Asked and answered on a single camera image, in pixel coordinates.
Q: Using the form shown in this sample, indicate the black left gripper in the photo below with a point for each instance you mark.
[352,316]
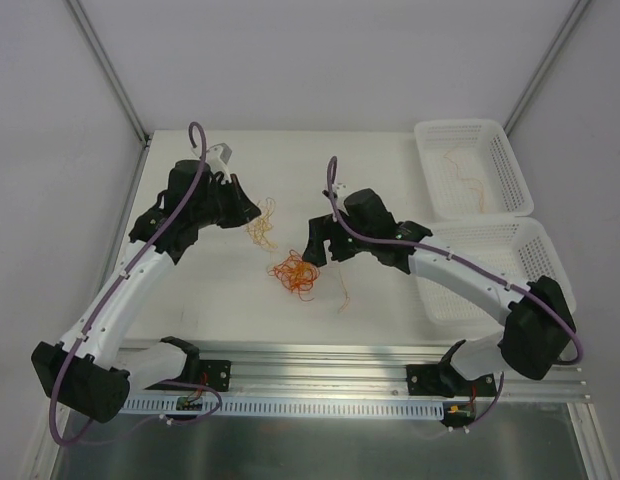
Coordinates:
[229,201]

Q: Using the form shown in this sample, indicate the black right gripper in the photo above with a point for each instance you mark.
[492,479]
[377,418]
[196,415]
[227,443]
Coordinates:
[328,235]

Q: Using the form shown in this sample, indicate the red orange wire ball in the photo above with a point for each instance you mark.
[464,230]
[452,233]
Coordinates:
[296,275]

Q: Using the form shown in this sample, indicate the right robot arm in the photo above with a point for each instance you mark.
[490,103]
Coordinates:
[536,322]

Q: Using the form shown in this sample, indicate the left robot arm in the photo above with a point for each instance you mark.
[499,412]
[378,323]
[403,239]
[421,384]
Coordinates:
[79,371]

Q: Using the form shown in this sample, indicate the far white plastic basket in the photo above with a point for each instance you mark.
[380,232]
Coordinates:
[470,169]

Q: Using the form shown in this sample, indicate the white plastic basket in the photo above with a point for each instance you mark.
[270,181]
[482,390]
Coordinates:
[470,169]
[516,249]

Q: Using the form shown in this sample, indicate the near white plastic basket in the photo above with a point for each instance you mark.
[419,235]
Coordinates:
[516,249]

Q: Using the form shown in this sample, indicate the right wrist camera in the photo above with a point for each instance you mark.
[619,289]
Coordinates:
[337,192]

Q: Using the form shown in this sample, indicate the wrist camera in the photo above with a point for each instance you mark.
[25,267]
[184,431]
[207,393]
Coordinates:
[221,154]
[337,192]

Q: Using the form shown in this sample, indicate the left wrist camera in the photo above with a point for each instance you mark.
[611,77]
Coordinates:
[221,154]

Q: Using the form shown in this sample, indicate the aluminium mounting rail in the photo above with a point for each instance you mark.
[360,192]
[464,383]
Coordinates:
[363,372]

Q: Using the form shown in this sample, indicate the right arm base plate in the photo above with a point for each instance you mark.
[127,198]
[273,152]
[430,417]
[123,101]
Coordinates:
[434,380]

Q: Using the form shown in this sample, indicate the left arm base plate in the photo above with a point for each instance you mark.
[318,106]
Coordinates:
[215,374]

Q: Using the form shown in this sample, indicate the white slotted cable duct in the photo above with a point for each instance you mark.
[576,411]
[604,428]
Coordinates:
[322,408]

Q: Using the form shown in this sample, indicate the left aluminium frame post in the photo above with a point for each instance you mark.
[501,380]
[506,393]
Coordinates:
[88,32]

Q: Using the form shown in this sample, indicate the aluminium frame post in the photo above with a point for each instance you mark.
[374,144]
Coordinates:
[88,32]
[542,71]

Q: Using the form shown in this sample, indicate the right aluminium frame post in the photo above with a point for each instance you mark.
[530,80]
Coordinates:
[542,71]

